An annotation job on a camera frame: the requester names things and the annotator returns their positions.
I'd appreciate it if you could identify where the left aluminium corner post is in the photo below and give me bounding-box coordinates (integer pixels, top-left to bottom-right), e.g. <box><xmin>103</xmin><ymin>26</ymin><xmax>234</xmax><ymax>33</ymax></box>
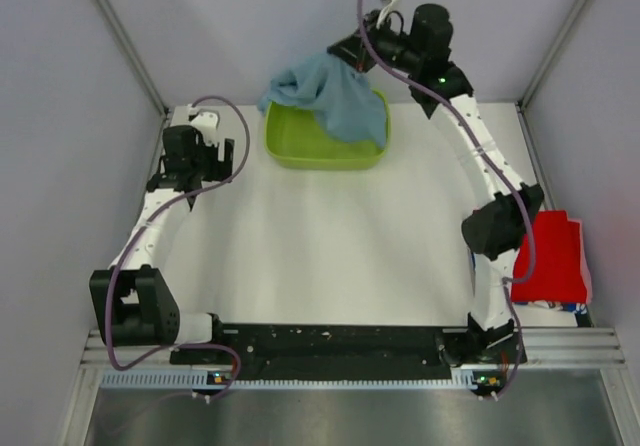
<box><xmin>93</xmin><ymin>0</ymin><xmax>169</xmax><ymax>117</ymax></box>

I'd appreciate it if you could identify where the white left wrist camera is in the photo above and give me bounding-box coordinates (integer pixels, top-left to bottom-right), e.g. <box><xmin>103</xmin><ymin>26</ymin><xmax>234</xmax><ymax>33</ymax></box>
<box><xmin>187</xmin><ymin>107</ymin><xmax>220</xmax><ymax>145</ymax></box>

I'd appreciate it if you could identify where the right aluminium corner post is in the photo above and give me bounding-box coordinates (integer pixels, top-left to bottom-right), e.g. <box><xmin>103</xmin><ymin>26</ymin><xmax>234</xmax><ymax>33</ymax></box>
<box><xmin>517</xmin><ymin>0</ymin><xmax>593</xmax><ymax>112</ymax></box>

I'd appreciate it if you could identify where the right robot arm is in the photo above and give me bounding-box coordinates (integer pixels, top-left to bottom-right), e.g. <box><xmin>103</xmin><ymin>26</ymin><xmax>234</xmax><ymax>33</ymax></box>
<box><xmin>327</xmin><ymin>4</ymin><xmax>544</xmax><ymax>366</ymax></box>

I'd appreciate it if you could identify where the green plastic basin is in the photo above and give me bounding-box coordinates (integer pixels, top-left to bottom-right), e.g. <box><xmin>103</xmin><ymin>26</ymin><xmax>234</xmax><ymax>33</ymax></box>
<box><xmin>264</xmin><ymin>103</ymin><xmax>387</xmax><ymax>171</ymax></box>

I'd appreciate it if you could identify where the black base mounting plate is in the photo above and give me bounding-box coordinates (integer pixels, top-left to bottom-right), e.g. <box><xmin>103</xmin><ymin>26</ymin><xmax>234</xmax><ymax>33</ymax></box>
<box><xmin>169</xmin><ymin>321</ymin><xmax>529</xmax><ymax>382</ymax></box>

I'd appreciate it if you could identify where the red folded t shirt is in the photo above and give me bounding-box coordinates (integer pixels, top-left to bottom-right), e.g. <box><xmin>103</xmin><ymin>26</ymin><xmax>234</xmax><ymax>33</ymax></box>
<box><xmin>511</xmin><ymin>210</ymin><xmax>592</xmax><ymax>305</ymax></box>

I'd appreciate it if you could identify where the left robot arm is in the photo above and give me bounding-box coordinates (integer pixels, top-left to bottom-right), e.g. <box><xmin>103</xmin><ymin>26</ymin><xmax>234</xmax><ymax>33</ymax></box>
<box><xmin>89</xmin><ymin>124</ymin><xmax>234</xmax><ymax>363</ymax></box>

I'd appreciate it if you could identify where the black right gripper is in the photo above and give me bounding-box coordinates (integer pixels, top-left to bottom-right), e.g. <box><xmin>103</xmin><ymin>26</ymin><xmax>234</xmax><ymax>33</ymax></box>
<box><xmin>325</xmin><ymin>11</ymin><xmax>421</xmax><ymax>77</ymax></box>

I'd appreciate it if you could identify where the light blue t shirt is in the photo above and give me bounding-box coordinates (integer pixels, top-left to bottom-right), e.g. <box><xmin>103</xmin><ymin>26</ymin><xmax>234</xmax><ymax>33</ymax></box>
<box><xmin>258</xmin><ymin>52</ymin><xmax>387</xmax><ymax>149</ymax></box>

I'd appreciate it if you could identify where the aluminium corner post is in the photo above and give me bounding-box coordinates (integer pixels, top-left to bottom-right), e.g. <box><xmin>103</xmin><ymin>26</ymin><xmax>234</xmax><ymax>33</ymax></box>
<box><xmin>93</xmin><ymin>0</ymin><xmax>169</xmax><ymax>117</ymax></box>
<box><xmin>517</xmin><ymin>0</ymin><xmax>593</xmax><ymax>112</ymax></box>

